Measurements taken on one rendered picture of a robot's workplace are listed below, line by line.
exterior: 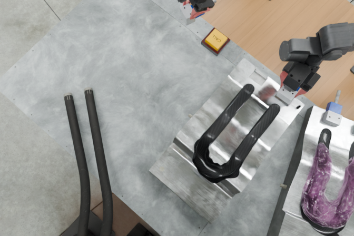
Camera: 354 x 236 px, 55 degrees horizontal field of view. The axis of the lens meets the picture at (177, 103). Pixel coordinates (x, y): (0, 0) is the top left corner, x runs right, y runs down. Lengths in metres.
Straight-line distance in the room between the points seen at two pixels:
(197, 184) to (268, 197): 0.26
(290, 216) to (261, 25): 0.71
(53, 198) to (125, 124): 0.96
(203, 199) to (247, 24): 0.68
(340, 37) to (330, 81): 0.45
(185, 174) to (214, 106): 0.24
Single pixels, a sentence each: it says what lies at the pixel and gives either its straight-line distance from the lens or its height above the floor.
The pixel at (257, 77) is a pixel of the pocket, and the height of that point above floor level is 0.86.
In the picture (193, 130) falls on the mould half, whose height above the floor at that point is 0.93.
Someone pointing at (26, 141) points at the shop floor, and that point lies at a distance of 2.15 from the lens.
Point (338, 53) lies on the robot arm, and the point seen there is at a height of 1.20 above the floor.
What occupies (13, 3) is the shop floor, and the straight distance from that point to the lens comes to 2.50.
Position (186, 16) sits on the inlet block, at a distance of 1.22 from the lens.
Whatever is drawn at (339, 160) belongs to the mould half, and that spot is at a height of 0.87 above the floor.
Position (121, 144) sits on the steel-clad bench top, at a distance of 1.20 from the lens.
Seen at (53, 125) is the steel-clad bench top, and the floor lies 0.80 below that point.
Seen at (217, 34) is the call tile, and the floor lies 0.84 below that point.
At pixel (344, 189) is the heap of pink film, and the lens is 1.21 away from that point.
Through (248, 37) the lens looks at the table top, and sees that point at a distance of 1.36.
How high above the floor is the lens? 1.98
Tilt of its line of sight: 75 degrees down
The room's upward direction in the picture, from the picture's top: 9 degrees clockwise
